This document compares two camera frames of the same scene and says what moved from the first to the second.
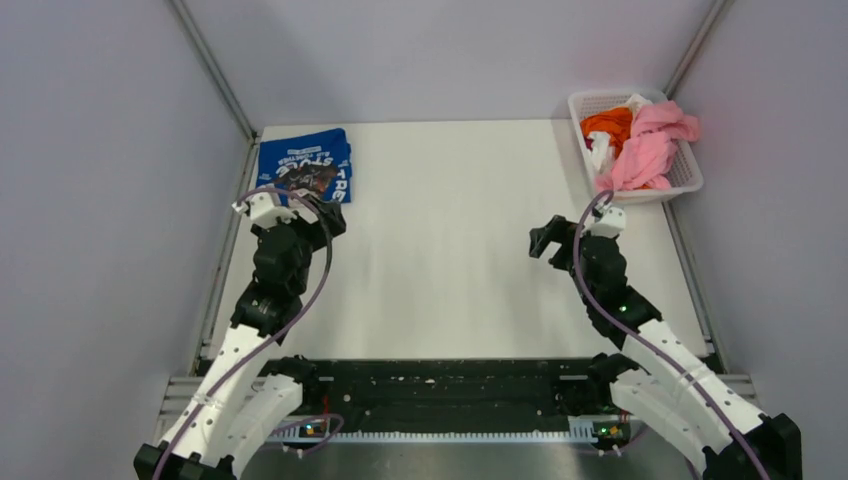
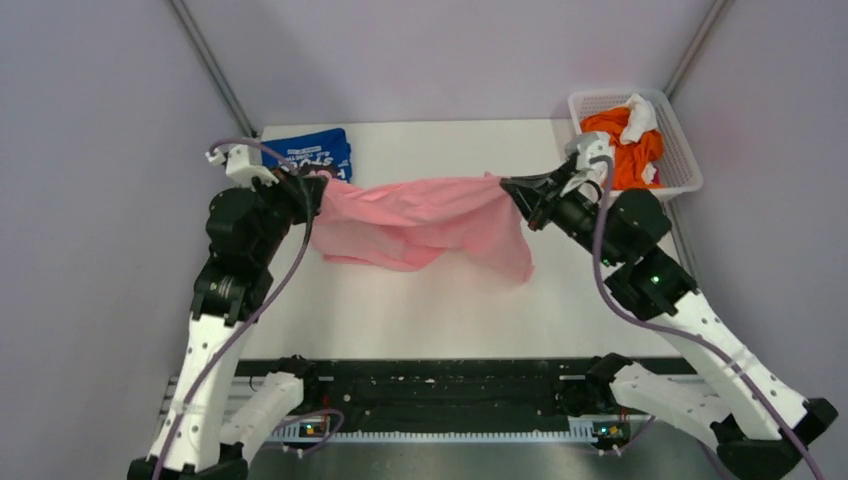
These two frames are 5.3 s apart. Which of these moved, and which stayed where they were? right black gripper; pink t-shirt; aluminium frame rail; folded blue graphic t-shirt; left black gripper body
Moved: pink t-shirt; left black gripper body; right black gripper
Stayed: aluminium frame rail; folded blue graphic t-shirt
